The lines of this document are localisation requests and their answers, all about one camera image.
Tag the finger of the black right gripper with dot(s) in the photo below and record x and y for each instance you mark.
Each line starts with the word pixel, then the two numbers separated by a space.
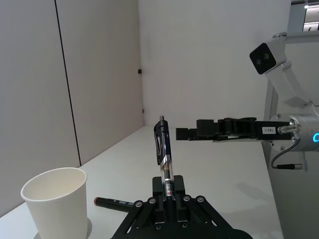
pixel 185 134
pixel 211 127

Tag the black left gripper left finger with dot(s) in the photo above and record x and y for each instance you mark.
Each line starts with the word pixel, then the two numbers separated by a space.
pixel 158 189

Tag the white paper cup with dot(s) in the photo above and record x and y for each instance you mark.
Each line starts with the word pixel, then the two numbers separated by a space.
pixel 57 199

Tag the grey partition panel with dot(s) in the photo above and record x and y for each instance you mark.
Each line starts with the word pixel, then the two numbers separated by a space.
pixel 274 199

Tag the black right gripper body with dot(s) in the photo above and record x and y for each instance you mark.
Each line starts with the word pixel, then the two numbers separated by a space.
pixel 270 130

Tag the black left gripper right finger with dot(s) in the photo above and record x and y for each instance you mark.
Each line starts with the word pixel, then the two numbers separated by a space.
pixel 180 189

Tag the black marker with red end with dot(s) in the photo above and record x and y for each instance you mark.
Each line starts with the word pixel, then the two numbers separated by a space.
pixel 114 203

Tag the black clear retractable pen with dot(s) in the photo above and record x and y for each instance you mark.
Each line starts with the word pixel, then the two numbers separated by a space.
pixel 165 149

